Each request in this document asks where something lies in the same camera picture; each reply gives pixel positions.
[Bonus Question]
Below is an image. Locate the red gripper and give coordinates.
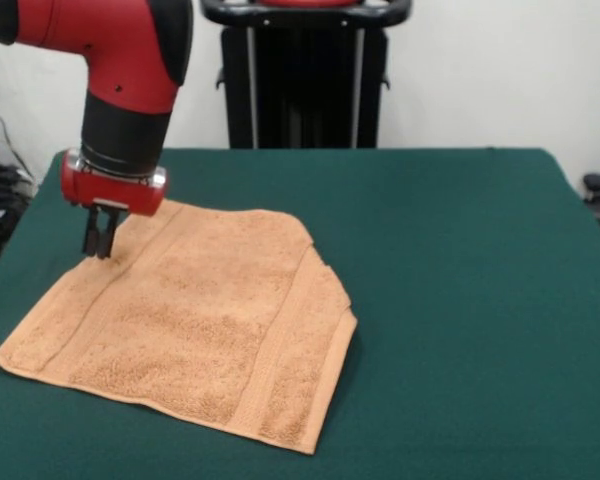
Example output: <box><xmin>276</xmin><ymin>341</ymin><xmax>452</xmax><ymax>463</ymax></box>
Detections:
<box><xmin>60</xmin><ymin>148</ymin><xmax>170</xmax><ymax>261</ymax></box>

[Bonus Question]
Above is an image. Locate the orange terry towel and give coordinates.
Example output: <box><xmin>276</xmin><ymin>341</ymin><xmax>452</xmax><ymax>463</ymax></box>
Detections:
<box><xmin>0</xmin><ymin>198</ymin><xmax>359</xmax><ymax>457</ymax></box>

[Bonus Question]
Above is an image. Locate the dark green table cloth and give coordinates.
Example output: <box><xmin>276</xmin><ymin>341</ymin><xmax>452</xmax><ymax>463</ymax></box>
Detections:
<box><xmin>0</xmin><ymin>147</ymin><xmax>600</xmax><ymax>480</ymax></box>

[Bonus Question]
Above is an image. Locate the black equipment pile with cables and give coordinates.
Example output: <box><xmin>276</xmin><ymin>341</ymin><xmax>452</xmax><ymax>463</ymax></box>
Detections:
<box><xmin>0</xmin><ymin>132</ymin><xmax>37</xmax><ymax>262</ymax></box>

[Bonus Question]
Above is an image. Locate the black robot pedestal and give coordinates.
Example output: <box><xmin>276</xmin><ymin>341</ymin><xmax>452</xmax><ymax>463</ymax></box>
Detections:
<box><xmin>199</xmin><ymin>0</ymin><xmax>411</xmax><ymax>150</ymax></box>

